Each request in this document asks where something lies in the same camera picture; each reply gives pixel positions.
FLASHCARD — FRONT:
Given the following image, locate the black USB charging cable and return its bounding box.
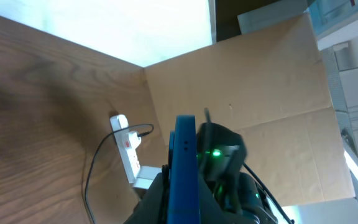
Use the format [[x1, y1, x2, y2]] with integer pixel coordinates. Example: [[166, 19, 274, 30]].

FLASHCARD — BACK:
[[84, 123, 155, 224]]

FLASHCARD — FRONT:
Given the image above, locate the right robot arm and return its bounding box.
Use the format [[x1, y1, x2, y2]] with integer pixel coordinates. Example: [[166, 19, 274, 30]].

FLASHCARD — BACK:
[[126, 110, 294, 224]]

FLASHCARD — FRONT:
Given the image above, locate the blue Galaxy S25 smartphone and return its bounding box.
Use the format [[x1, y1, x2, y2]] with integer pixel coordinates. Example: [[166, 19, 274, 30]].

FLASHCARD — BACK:
[[167, 115, 200, 224]]

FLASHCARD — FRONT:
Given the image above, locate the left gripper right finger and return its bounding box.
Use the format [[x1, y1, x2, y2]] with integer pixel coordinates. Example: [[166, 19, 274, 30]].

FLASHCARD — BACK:
[[198, 175, 236, 224]]

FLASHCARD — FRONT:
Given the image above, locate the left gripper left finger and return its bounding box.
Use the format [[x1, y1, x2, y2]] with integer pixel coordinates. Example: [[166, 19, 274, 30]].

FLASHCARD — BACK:
[[124, 173, 169, 224]]

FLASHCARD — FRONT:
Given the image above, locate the white USB charger plug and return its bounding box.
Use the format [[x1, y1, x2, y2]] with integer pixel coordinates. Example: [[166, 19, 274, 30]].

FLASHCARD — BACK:
[[110, 114, 129, 132]]

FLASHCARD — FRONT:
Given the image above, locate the brown cardboard box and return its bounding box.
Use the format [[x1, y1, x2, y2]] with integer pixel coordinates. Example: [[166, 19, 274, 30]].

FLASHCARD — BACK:
[[145, 14, 355, 206]]

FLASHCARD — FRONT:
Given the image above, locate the white power strip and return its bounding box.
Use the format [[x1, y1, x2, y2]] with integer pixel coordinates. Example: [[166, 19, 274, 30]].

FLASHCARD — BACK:
[[113, 126, 141, 184]]

